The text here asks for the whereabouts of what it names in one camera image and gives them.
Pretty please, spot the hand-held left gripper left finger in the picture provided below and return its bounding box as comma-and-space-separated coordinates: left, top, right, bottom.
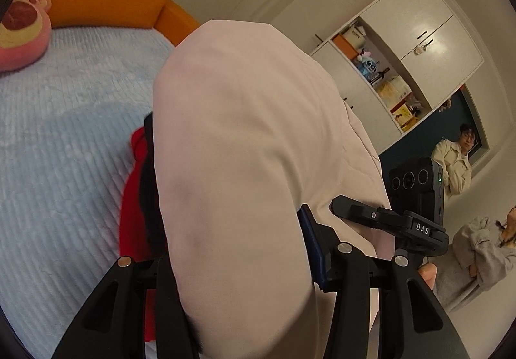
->
50, 256, 202, 359

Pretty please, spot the red garment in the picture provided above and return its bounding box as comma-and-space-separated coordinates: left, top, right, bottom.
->
119, 125, 162, 344

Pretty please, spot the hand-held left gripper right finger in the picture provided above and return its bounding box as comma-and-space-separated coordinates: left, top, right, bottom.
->
296, 204, 470, 359

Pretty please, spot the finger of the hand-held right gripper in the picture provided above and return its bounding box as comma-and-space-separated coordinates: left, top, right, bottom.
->
330, 195, 406, 239

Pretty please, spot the pink round plush cushion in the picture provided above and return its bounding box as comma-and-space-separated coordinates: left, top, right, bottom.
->
0, 0, 53, 73

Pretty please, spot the yellow cardboard box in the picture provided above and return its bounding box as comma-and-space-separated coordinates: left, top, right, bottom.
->
375, 75, 412, 107

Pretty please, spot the blue plush toy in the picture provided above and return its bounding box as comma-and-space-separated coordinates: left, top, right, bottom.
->
355, 49, 382, 80

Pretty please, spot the orange storage box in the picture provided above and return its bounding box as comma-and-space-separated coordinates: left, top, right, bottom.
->
332, 34, 360, 58

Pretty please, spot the black garment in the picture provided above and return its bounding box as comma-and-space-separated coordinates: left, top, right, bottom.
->
137, 111, 172, 261

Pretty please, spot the person's right hand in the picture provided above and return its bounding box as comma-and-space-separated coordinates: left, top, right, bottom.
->
417, 265, 438, 292

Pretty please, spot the white wardrobe cabinet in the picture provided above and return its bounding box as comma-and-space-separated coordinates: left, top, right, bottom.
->
308, 0, 484, 154

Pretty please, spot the light blue quilted blanket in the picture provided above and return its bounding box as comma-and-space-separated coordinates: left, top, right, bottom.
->
0, 26, 178, 359

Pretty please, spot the brown printed box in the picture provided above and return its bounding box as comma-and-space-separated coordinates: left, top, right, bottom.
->
393, 103, 421, 131

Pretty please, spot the dark bottle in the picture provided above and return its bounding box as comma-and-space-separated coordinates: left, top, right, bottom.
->
369, 67, 392, 86

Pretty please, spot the pink hooded jacket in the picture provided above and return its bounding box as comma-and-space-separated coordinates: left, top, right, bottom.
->
152, 18, 393, 359

